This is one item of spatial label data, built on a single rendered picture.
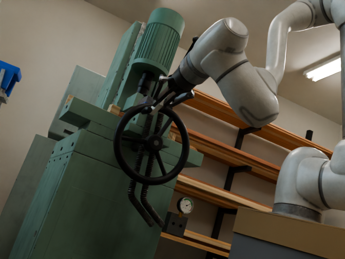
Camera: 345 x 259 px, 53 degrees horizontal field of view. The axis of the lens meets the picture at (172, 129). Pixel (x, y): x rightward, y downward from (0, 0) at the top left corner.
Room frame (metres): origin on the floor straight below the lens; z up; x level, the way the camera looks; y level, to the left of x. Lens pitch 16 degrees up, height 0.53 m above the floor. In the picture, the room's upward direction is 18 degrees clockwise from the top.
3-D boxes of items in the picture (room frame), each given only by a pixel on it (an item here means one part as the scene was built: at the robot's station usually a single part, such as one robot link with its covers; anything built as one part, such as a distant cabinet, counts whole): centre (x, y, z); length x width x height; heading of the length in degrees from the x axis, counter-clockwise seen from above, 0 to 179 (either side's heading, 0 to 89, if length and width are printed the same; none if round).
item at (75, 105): (1.41, 0.13, 0.87); 0.61 x 0.30 x 0.06; 114
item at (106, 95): (1.77, 0.30, 1.16); 0.22 x 0.22 x 0.72; 24
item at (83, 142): (1.61, 0.23, 0.76); 0.57 x 0.45 x 0.09; 24
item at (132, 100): (1.52, 0.19, 1.03); 0.14 x 0.07 x 0.09; 24
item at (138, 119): (1.33, 0.10, 0.91); 0.15 x 0.14 x 0.09; 114
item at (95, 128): (1.45, 0.16, 0.82); 0.40 x 0.21 x 0.04; 114
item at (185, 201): (1.41, -0.14, 0.65); 0.06 x 0.04 x 0.08; 114
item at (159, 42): (1.50, 0.18, 1.35); 0.18 x 0.18 x 0.31
